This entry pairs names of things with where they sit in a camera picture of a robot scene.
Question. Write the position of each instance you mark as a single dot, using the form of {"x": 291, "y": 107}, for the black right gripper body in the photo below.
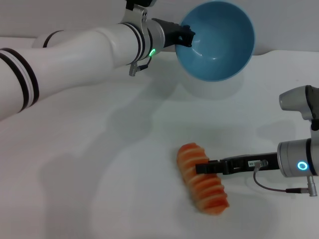
{"x": 244, "y": 164}

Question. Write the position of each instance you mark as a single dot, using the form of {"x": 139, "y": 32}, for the orange ridged bread loaf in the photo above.
{"x": 207, "y": 191}

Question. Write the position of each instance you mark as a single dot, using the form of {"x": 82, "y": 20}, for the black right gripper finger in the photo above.
{"x": 209, "y": 167}

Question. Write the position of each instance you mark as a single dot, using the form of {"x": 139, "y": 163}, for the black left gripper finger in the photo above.
{"x": 187, "y": 35}

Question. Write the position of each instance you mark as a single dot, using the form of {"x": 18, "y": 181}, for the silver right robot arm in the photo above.
{"x": 299, "y": 156}

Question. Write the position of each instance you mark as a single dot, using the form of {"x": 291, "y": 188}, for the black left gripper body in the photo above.
{"x": 170, "y": 33}

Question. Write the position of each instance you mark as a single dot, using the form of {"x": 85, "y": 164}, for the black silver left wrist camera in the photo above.
{"x": 139, "y": 3}

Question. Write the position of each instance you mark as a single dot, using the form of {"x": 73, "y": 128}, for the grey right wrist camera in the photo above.
{"x": 299, "y": 102}

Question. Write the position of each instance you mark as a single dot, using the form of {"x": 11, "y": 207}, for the blue bowl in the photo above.
{"x": 221, "y": 49}

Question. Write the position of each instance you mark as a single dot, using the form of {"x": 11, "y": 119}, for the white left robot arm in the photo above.
{"x": 74, "y": 64}

